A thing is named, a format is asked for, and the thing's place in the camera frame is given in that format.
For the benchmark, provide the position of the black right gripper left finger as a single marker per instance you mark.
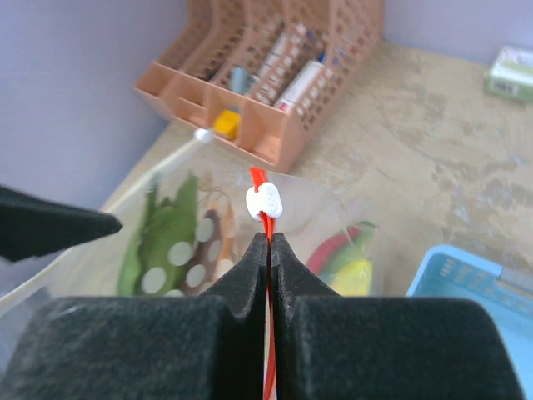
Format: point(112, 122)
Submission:
point(210, 346)

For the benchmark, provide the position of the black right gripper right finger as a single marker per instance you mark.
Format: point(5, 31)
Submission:
point(439, 348)

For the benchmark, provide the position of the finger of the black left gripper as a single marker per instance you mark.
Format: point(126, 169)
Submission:
point(33, 227)

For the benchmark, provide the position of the orange purple papaya slice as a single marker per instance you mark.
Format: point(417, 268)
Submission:
point(213, 248)

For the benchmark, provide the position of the green leafy vegetable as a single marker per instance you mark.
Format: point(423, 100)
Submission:
point(146, 269)

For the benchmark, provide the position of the clear bag with orange zipper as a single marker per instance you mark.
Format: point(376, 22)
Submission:
point(325, 233)

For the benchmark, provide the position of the clear polka dot zip bag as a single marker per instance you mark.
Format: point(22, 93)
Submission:
point(92, 269)

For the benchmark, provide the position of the light blue plastic basket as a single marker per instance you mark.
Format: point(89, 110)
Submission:
point(506, 294)

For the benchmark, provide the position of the yellow block in organizer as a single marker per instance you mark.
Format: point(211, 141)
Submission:
point(227, 123)

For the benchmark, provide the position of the peach plastic file organizer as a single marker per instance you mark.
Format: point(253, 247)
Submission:
point(210, 66)

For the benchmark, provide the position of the white bottle in organizer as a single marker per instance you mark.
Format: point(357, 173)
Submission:
point(277, 70)

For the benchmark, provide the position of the green and white small box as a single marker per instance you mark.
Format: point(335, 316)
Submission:
point(510, 76)

